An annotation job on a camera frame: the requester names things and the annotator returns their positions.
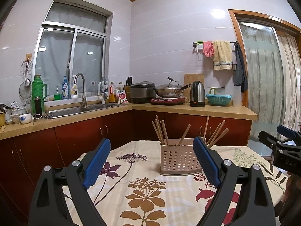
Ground red snack bag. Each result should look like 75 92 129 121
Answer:
115 89 129 104

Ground white and blue bowl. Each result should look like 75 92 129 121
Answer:
19 113 33 124

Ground pile of wooden chopsticks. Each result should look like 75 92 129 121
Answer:
152 115 229 148

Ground dark grey cloth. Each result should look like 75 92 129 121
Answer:
233 44 248 93

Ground cooking oil bottle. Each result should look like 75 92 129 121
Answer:
108 82 117 103

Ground teal plastic colander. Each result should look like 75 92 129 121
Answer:
206 94 233 106

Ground beige kitchen countertop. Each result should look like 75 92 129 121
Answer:
0 102 258 140

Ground yellow towel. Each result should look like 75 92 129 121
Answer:
213 41 233 71

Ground grey rice cooker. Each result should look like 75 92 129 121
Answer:
130 81 156 103

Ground pink rubber gloves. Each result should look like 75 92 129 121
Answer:
203 41 215 57

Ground wood-framed glass door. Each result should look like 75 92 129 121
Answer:
228 9 301 146

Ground small steel faucet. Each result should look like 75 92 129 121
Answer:
99 77 109 104

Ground stainless steel sink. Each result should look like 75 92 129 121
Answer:
43 102 128 119

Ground white mug green handle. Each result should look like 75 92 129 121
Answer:
209 87 225 96

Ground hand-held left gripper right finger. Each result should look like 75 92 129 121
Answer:
193 136 276 226

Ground metal towel rail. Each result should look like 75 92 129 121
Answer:
193 41 238 49

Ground tall steel faucet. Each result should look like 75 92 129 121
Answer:
74 73 87 107

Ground blue dish soap bottle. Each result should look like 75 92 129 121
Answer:
61 76 70 100

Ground green thermos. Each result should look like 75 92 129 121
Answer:
31 75 47 102

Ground translucent white container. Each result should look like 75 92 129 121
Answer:
233 85 242 107

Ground pile of white dishes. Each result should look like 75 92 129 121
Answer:
5 102 27 116

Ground white spray bottle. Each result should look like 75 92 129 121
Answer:
70 75 79 98

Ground black vacuum flask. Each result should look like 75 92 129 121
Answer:
33 96 43 119

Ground wooden cutting board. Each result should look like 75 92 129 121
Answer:
183 74 204 99

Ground pink perforated utensil holder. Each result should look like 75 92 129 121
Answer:
160 138 206 176

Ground round mesh strainer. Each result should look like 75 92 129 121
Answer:
19 81 32 100

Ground red induction cooker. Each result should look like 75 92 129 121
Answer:
150 96 186 105

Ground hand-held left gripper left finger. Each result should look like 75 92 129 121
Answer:
28 138 111 226

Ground aluminium sliding window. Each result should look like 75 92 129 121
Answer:
32 0 114 99

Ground metal wok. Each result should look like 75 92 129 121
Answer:
154 82 192 98

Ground steel electric kettle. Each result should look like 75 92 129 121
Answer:
189 81 206 107

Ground floral tablecloth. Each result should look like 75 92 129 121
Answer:
62 140 288 226

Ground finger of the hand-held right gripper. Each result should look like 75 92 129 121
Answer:
277 125 301 145
258 131 283 150

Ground striped sheer curtain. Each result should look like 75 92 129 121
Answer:
277 35 301 132

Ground wooden knife block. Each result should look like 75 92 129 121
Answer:
124 76 133 99

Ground hanging metal ladle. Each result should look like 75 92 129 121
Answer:
22 58 33 87

